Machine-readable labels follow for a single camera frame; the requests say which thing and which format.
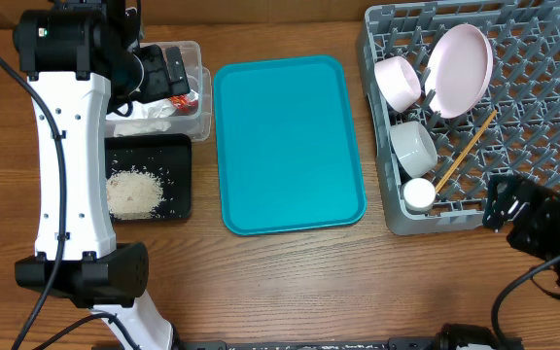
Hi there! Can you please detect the red snack wrapper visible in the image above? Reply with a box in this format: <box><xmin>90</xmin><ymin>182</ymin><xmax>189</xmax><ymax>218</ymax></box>
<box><xmin>168</xmin><ymin>90</ymin><xmax>199</xmax><ymax>115</ymax></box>

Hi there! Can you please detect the white napkin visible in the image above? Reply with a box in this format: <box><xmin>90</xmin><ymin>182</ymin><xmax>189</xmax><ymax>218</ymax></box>
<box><xmin>105</xmin><ymin>99</ymin><xmax>176</xmax><ymax>137</ymax></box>

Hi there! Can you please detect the wooden chopstick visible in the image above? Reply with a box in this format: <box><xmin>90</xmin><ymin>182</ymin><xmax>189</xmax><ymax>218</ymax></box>
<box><xmin>435</xmin><ymin>110</ymin><xmax>498</xmax><ymax>193</ymax></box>

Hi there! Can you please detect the white paper cup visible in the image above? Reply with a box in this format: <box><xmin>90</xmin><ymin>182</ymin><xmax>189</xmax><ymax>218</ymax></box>
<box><xmin>401</xmin><ymin>178</ymin><xmax>436</xmax><ymax>213</ymax></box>

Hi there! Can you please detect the grey-white bowl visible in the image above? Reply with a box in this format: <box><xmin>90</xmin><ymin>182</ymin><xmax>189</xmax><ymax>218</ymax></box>
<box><xmin>390</xmin><ymin>121</ymin><xmax>438</xmax><ymax>178</ymax></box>

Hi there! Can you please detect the pile of rice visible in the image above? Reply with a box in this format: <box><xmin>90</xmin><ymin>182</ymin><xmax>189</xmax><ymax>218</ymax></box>
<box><xmin>106</xmin><ymin>169</ymin><xmax>168</xmax><ymax>221</ymax></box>

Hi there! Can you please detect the white round plate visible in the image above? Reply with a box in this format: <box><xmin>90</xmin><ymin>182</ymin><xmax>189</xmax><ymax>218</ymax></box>
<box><xmin>424</xmin><ymin>23</ymin><xmax>494</xmax><ymax>119</ymax></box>

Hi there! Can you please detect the pink bowl with rice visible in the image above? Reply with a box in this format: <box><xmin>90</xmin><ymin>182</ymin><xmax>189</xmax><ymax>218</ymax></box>
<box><xmin>374</xmin><ymin>56</ymin><xmax>422</xmax><ymax>113</ymax></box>

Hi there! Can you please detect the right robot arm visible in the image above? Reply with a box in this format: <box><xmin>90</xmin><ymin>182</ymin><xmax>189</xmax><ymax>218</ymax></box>
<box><xmin>482</xmin><ymin>175</ymin><xmax>560</xmax><ymax>300</ymax></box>

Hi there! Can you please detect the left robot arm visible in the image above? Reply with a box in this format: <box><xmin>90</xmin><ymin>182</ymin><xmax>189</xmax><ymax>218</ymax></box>
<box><xmin>14</xmin><ymin>1</ymin><xmax>189</xmax><ymax>349</ymax></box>

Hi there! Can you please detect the grey dishwasher rack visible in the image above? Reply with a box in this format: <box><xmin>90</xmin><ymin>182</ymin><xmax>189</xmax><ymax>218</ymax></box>
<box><xmin>357</xmin><ymin>1</ymin><xmax>560</xmax><ymax>235</ymax></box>

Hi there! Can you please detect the clear plastic bin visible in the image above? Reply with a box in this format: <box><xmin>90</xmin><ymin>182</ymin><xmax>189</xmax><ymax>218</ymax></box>
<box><xmin>104</xmin><ymin>40</ymin><xmax>213</xmax><ymax>143</ymax></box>

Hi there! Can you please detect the black plastic tray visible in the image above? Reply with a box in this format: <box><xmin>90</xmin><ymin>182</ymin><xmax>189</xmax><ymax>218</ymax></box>
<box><xmin>105</xmin><ymin>134</ymin><xmax>193</xmax><ymax>221</ymax></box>

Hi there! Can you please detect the teal serving tray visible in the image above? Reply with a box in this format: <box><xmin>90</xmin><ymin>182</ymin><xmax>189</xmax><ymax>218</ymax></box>
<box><xmin>213</xmin><ymin>55</ymin><xmax>368</xmax><ymax>236</ymax></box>

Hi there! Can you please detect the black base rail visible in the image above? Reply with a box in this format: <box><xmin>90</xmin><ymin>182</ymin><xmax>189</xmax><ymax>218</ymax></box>
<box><xmin>182</xmin><ymin>336</ymin><xmax>435</xmax><ymax>350</ymax></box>

